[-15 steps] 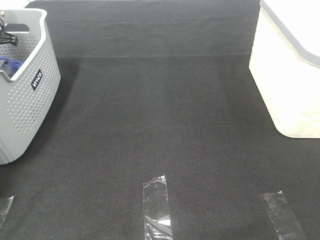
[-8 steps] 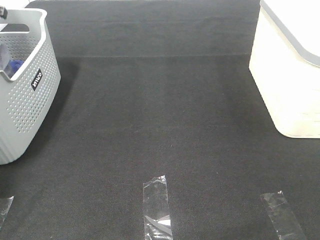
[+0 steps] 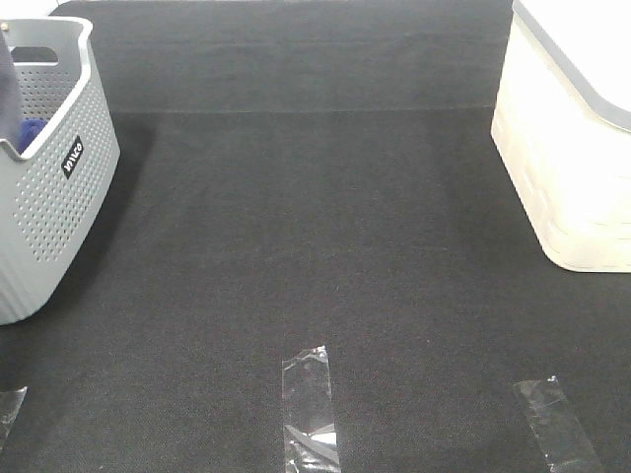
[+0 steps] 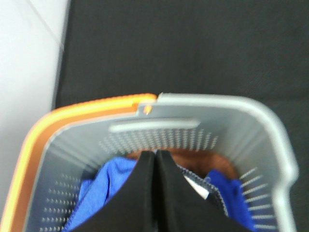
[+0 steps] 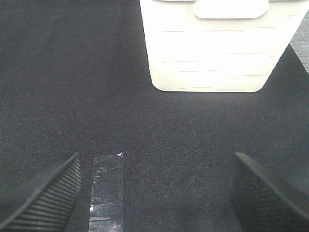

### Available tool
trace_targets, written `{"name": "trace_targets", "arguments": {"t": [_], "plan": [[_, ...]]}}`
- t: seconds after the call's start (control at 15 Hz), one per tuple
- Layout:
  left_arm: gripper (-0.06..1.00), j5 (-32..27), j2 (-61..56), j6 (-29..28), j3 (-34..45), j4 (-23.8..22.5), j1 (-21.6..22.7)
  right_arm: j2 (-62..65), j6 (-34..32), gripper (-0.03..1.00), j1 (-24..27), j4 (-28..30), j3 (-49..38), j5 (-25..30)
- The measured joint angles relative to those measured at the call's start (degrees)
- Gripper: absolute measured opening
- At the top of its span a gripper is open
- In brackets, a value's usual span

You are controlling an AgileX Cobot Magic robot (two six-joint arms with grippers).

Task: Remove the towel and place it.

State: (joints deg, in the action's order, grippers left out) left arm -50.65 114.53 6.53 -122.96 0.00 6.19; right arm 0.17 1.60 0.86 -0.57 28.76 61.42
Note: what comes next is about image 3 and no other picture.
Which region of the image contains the grey towel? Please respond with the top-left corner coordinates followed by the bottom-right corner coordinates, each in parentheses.
top-left (0, 34), bottom-right (22, 151)

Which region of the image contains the blue towel in basket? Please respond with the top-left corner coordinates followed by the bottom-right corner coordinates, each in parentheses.
top-left (18, 118), bottom-right (47, 154)

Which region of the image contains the black table mat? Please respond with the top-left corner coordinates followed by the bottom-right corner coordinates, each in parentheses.
top-left (1, 1), bottom-right (630, 472)

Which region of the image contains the middle clear tape strip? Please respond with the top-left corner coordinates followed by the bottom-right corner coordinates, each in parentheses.
top-left (282, 346), bottom-right (341, 472)

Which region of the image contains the clear tape strip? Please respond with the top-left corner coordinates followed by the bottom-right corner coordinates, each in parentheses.
top-left (0, 386), bottom-right (28, 451)
top-left (513, 375), bottom-right (604, 473)
top-left (282, 346), bottom-right (341, 472)

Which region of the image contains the grey perforated laundry basket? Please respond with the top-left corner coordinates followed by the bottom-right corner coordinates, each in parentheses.
top-left (1, 16), bottom-right (120, 324)

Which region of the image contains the white woven-pattern basket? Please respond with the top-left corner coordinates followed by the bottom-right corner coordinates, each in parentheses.
top-left (491, 1), bottom-right (630, 273)

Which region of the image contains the right clear tape strip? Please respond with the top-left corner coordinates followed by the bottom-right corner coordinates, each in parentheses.
top-left (513, 375), bottom-right (604, 473)

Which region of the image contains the left clear tape strip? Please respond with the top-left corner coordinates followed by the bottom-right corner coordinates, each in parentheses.
top-left (0, 386), bottom-right (28, 451)

